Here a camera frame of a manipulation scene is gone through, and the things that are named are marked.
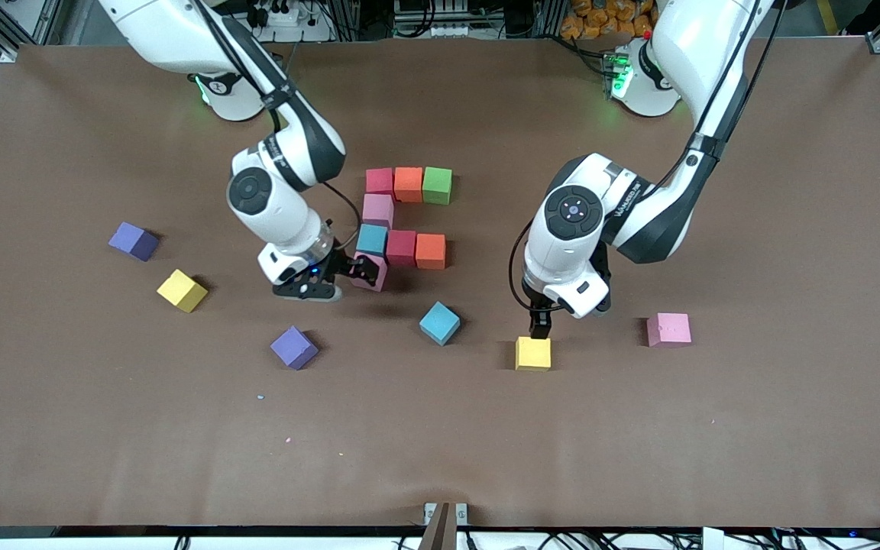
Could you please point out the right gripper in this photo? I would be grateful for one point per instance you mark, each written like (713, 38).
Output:
(342, 266)

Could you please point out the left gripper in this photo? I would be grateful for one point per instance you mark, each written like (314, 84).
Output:
(540, 319)

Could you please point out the pink foam cube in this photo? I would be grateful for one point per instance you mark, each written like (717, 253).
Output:
(379, 281)
(379, 208)
(668, 328)

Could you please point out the blue foam cube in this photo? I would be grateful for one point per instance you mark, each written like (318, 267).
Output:
(438, 321)
(372, 238)

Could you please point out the red foam cube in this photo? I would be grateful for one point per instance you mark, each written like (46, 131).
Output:
(402, 247)
(380, 181)

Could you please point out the orange foam cube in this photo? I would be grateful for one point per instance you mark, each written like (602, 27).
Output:
(409, 184)
(430, 250)

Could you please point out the purple foam cube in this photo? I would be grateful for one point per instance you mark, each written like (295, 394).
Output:
(133, 241)
(292, 346)

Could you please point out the green foam cube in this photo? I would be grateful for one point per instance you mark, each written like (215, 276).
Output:
(437, 186)

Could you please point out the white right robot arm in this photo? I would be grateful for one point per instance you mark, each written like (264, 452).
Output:
(253, 191)

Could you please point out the yellow foam cube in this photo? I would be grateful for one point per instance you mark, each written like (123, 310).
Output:
(180, 289)
(533, 355)

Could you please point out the brown paper table cover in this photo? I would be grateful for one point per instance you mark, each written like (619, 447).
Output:
(440, 458)

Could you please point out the long white socket strip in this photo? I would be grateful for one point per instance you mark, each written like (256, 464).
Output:
(444, 30)

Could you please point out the white power strip with plugs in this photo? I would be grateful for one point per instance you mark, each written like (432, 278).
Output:
(279, 21)

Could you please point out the orange snack bag pile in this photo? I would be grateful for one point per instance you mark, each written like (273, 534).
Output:
(600, 19)

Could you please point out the metal bracket with wooden post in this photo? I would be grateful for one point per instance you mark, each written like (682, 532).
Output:
(440, 527)

